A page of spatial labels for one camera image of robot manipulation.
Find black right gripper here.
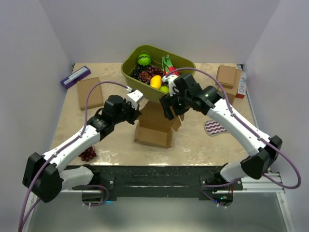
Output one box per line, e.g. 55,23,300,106
160,88,192,119

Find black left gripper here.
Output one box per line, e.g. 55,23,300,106
113,98,141,125

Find purple black striped cloth pad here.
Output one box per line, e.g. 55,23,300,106
204,120,228,136

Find brown cardboard box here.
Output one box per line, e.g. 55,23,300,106
134,101,184,148
76,76,104,111

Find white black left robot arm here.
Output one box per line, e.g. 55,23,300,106
22,90,143,203

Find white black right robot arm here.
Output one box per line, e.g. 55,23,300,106
160,73,282,190

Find flat brown cardboard box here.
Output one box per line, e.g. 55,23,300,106
76,76,104,111

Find purple white small box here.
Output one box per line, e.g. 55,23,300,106
60,66,91,89

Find white red box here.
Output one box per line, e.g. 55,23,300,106
236,71,247,99

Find green toy lime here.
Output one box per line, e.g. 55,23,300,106
159,86,169,93

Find red toy dragon fruit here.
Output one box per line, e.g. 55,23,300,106
161,55,176,75

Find yellow toy mango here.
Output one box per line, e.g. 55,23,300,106
150,75,162,89

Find dark blue toy grapes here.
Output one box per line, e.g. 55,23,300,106
131,66,143,79

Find stacked brown cardboard boxes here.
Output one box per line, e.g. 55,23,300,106
216,65,242,104

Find dark red toy grapes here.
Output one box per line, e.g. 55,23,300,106
138,65,163,85

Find red grapes on table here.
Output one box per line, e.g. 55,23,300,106
78,146,97,162

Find olive green plastic basin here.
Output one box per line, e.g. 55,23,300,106
121,45,195,102

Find green toy watermelon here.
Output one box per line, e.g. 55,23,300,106
137,53,152,66

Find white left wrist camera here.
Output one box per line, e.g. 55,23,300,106
126,90,143,110

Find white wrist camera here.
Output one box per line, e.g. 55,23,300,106
126,90,143,110
162,74,179,97

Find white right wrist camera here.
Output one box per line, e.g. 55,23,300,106
162,74,179,97

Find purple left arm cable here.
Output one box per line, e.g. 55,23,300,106
18,81,134,232

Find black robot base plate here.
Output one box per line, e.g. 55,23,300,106
73,165,243,206

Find aluminium frame rail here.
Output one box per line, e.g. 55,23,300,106
241,176,284,193

